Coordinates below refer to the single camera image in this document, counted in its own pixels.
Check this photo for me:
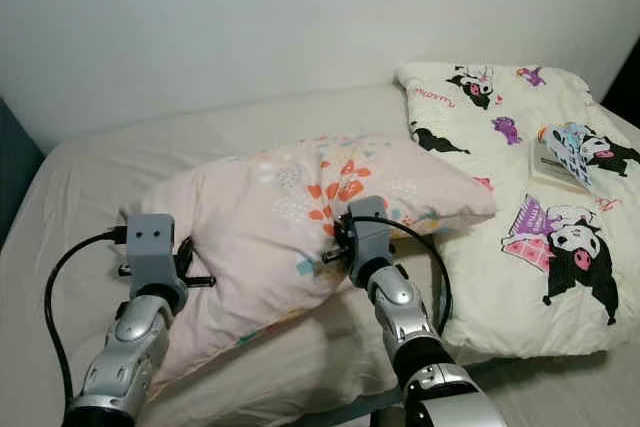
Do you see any cream cartoon print blanket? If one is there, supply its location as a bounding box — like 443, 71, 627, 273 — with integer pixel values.
395, 60, 640, 353

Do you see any mattress with beige sheet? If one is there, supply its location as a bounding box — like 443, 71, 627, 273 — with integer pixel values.
0, 82, 640, 427

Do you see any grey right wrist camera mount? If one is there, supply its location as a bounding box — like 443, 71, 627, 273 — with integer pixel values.
345, 197, 394, 283

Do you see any pink dotted pillow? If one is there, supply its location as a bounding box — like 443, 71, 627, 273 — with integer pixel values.
125, 135, 499, 388

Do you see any open blue patterned booklet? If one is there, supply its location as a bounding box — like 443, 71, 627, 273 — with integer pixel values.
532, 122, 596, 188

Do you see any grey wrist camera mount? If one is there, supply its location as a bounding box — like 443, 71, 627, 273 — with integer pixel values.
345, 197, 394, 283
128, 214, 183, 293

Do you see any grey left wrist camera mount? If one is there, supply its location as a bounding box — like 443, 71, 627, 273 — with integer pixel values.
128, 214, 183, 293

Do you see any teal upholstered headboard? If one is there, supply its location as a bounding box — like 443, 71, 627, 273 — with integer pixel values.
0, 97, 26, 248

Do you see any black wardrobe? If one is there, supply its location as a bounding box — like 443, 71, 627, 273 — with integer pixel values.
600, 37, 640, 128

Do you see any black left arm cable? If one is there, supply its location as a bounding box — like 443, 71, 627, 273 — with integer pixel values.
45, 229, 133, 408

